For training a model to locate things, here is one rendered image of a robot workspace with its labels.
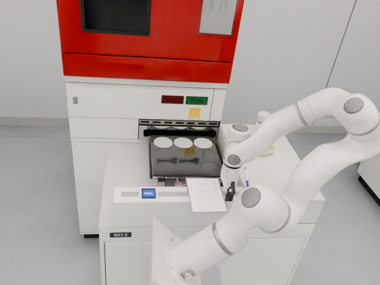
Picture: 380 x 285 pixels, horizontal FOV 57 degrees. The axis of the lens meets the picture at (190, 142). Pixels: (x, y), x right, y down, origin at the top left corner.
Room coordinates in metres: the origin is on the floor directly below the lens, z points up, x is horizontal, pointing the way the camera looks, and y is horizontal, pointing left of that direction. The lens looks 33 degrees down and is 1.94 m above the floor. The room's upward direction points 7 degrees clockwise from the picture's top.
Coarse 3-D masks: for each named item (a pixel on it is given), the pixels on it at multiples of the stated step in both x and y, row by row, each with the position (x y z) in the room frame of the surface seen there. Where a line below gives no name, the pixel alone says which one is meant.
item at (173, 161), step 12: (192, 144) 1.57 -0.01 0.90; (156, 156) 1.42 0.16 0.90; (168, 156) 1.44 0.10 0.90; (180, 156) 1.45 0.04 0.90; (192, 156) 1.46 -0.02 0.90; (204, 156) 1.48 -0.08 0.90; (216, 156) 1.49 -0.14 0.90; (156, 168) 1.33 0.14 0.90; (168, 168) 1.34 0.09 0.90; (180, 168) 1.35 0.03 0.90; (192, 168) 1.36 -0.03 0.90; (204, 168) 1.38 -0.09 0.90; (216, 168) 1.39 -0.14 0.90
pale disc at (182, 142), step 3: (180, 138) 1.62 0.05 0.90; (183, 138) 1.62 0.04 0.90; (186, 138) 1.62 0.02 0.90; (174, 141) 1.57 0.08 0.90; (177, 141) 1.58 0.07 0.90; (180, 141) 1.58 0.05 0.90; (183, 141) 1.59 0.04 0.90; (186, 141) 1.59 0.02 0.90; (189, 141) 1.59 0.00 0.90; (177, 144) 1.55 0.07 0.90; (180, 144) 1.55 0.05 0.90; (183, 144) 1.56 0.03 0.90; (186, 144) 1.56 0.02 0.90; (189, 144) 1.57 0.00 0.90; (180, 147) 1.53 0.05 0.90; (183, 147) 1.53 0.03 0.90; (186, 147) 1.54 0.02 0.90
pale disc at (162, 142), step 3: (159, 138) 1.59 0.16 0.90; (162, 138) 1.59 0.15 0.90; (165, 138) 1.60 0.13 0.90; (168, 138) 1.60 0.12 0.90; (156, 141) 1.55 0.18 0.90; (159, 141) 1.56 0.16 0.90; (162, 141) 1.56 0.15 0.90; (165, 141) 1.56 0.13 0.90; (168, 141) 1.57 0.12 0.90; (171, 141) 1.57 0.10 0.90; (156, 144) 1.53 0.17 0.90; (159, 144) 1.53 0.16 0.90; (162, 144) 1.53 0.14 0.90; (165, 144) 1.54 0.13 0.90; (168, 144) 1.54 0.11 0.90; (171, 144) 1.54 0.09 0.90; (162, 147) 1.51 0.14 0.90; (165, 147) 1.51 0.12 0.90
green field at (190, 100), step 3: (189, 99) 1.68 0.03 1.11; (192, 99) 1.68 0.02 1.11; (195, 99) 1.69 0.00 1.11; (198, 99) 1.69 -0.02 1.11; (201, 99) 1.69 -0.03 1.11; (204, 99) 1.70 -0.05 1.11; (207, 99) 1.70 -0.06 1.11; (189, 102) 1.68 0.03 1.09; (192, 102) 1.69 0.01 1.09; (195, 102) 1.69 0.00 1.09; (198, 102) 1.69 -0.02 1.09; (201, 102) 1.69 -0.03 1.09; (204, 102) 1.70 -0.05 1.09
